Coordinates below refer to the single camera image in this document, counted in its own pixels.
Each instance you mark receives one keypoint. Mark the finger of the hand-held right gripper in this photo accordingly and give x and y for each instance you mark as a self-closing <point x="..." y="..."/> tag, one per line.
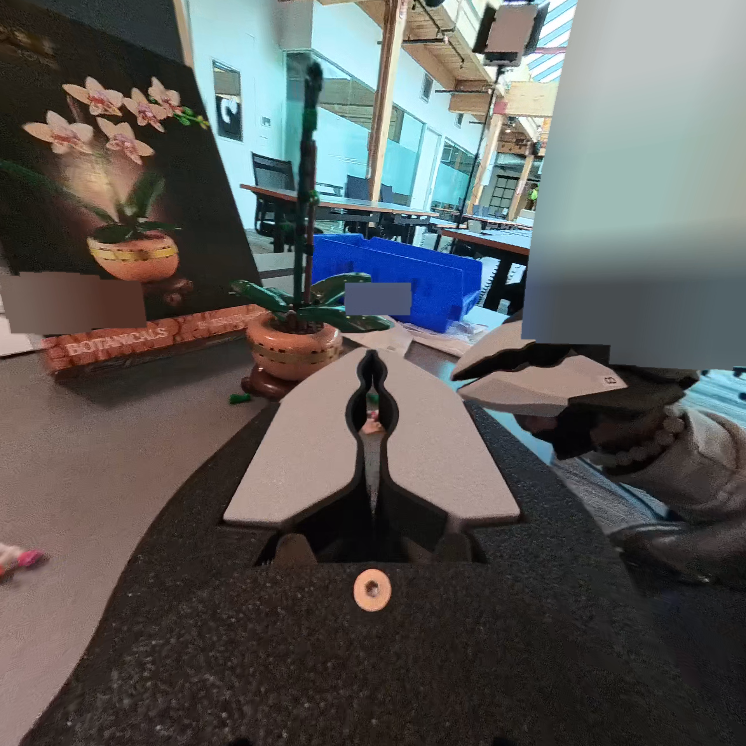
<point x="542" y="387"/>
<point x="495" y="349"/>

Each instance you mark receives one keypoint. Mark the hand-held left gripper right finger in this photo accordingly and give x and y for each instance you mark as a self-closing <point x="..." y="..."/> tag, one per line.
<point x="443" y="454"/>

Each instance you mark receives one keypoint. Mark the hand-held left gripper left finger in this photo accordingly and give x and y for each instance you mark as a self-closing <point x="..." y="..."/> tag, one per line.
<point x="309" y="454"/>

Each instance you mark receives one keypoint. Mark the pile of small toy bricks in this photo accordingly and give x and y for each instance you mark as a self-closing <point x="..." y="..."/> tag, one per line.
<point x="373" y="417"/>

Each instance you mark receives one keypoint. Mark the person's right forearm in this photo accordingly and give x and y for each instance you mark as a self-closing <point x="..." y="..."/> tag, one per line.
<point x="705" y="466"/>

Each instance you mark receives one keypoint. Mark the office desk with black legs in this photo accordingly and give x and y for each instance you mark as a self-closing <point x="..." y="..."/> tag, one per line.
<point x="489" y="239"/>

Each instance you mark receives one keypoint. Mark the long office desk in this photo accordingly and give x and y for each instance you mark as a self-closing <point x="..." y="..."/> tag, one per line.
<point x="349" y="204"/>

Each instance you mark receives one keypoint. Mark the grey desk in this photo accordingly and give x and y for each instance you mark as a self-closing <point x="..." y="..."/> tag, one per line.
<point x="87" y="466"/>

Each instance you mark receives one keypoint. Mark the person's right hand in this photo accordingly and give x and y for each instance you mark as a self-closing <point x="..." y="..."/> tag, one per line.
<point x="618" y="434"/>

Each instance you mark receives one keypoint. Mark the small green brick piece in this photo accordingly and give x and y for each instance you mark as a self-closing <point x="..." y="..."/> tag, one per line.
<point x="241" y="398"/>

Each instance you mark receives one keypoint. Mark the toy brick potted plant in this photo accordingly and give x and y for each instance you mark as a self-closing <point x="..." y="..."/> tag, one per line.
<point x="291" y="349"/>

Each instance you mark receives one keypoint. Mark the white paper bag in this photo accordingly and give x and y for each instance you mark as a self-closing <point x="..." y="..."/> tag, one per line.
<point x="384" y="341"/>

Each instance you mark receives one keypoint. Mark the blue plastic bin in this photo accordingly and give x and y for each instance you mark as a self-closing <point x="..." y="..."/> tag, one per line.
<point x="402" y="262"/>

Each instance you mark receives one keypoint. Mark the dark orchid picture box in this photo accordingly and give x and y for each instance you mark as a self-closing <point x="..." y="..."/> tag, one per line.
<point x="175" y="233"/>

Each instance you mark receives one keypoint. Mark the black office chair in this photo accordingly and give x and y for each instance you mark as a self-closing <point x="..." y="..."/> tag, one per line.
<point x="274" y="180"/>

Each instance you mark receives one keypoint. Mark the pink flower brick assembly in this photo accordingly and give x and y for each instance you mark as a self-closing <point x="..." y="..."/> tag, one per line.
<point x="26" y="558"/>

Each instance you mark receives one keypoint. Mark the light panel on stand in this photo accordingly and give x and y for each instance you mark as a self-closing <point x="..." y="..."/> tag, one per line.
<point x="513" y="26"/>

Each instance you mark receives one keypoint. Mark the framed wall picture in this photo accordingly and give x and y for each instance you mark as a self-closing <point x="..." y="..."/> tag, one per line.
<point x="227" y="99"/>

